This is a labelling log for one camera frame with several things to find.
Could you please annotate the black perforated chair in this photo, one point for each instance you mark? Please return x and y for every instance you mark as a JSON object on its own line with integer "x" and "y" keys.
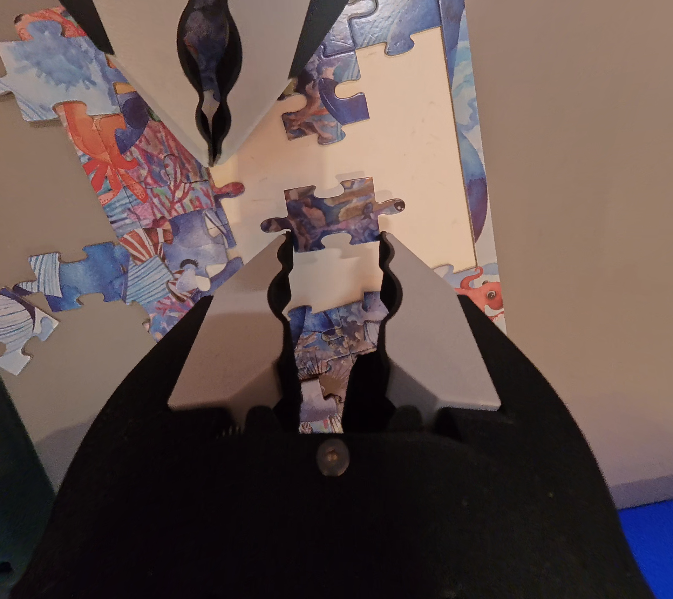
{"x": 21, "y": 478}

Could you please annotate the red coral puzzle piece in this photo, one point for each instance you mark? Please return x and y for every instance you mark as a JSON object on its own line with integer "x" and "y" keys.
{"x": 173, "y": 188}
{"x": 147, "y": 146}

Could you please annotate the sea animal jigsaw puzzle tray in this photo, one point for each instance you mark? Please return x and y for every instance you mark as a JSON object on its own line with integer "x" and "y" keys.
{"x": 410, "y": 136}

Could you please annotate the blue puzzle piece striped end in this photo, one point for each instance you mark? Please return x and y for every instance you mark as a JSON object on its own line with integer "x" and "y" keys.
{"x": 79, "y": 273}

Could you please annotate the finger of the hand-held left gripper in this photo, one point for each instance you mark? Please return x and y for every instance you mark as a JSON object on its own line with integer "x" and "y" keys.
{"x": 142, "y": 4}
{"x": 273, "y": 4}

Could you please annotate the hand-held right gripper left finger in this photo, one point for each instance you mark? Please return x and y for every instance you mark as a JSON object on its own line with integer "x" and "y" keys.
{"x": 226, "y": 346}

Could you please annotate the pale blue white puzzle piece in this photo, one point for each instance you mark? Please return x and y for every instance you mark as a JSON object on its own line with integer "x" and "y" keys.
{"x": 52, "y": 67}

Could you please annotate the dark blue puzzle piece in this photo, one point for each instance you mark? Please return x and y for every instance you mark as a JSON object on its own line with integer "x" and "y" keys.
{"x": 207, "y": 31}

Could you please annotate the white blue striped puzzle piece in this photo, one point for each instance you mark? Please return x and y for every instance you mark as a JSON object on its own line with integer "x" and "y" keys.
{"x": 18, "y": 330}

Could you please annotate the grey blue puzzle piece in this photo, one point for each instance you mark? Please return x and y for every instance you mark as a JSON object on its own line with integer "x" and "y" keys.
{"x": 197, "y": 236}

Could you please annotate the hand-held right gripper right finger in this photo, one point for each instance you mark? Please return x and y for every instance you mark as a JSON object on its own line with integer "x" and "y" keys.
{"x": 441, "y": 346}

